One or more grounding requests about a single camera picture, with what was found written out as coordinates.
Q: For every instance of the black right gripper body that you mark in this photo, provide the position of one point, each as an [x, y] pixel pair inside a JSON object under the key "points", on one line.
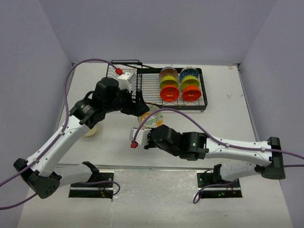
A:
{"points": [[151, 144]]}

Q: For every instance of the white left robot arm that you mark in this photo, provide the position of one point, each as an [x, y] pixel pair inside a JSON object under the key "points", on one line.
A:
{"points": [[39, 170]]}

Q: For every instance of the lime green bowl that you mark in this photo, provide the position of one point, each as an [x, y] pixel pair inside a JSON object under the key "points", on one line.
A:
{"points": [[169, 80], [189, 81]]}

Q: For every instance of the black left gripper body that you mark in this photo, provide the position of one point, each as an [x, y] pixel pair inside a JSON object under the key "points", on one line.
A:
{"points": [[124, 102]]}

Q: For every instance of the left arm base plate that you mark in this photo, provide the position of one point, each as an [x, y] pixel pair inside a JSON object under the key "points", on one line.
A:
{"points": [[96, 191]]}

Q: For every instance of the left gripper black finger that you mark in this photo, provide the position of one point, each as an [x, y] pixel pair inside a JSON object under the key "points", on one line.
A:
{"points": [[139, 96], [141, 108]]}

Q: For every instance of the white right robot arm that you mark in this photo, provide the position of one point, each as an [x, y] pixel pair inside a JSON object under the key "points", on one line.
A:
{"points": [[250, 158]]}

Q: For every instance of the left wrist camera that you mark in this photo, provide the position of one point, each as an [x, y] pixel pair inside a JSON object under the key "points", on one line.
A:
{"points": [[126, 80]]}

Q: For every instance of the orange bowl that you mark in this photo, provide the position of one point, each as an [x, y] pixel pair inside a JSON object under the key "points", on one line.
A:
{"points": [[169, 93], [191, 93]]}

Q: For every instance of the red patterned bowl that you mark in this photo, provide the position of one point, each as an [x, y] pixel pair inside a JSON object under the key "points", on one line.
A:
{"points": [[168, 71]]}

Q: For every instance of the floral leaf pattern bowl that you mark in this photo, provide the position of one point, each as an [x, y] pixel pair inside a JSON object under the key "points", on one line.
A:
{"points": [[155, 120]]}

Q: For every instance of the aluminium table edge rail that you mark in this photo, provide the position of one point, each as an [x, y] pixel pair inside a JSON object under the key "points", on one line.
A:
{"points": [[244, 128]]}

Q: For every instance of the right lime green bowl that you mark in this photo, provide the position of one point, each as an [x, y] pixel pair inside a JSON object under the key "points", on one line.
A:
{"points": [[189, 81]]}

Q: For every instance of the left lime green bowl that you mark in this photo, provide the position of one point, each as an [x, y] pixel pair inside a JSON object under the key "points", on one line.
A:
{"points": [[169, 80]]}

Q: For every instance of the blue patterned bowl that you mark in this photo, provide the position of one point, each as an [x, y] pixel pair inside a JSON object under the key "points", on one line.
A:
{"points": [[188, 71]]}

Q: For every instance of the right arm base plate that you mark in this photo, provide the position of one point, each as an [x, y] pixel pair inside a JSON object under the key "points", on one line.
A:
{"points": [[212, 190]]}

